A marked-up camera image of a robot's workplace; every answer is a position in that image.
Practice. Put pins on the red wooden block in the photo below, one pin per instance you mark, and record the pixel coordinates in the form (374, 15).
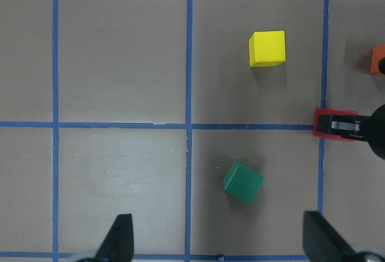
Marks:
(334, 124)

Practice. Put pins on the yellow wooden block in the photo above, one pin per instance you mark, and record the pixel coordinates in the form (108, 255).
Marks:
(267, 48)

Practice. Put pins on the orange wooden block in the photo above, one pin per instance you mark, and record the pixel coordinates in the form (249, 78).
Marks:
(376, 55)

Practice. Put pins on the green wooden block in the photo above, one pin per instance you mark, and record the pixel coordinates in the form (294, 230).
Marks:
(242, 182)

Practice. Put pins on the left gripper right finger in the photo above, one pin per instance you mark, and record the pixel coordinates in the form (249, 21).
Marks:
(321, 242)

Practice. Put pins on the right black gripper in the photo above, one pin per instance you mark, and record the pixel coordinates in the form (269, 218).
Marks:
(372, 128)

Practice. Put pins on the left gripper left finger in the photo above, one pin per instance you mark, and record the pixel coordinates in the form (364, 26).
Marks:
(118, 244)

